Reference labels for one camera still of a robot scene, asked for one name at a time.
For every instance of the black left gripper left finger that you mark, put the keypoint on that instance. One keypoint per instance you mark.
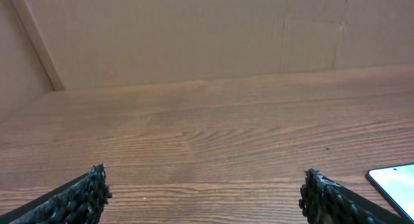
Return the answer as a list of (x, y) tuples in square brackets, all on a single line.
[(81, 200)]

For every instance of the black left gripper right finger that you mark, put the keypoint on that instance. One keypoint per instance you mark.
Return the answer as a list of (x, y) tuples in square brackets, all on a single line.
[(325, 201)]

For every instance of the Samsung Galaxy smartphone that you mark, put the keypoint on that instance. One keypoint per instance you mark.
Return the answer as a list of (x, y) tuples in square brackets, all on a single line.
[(395, 184)]

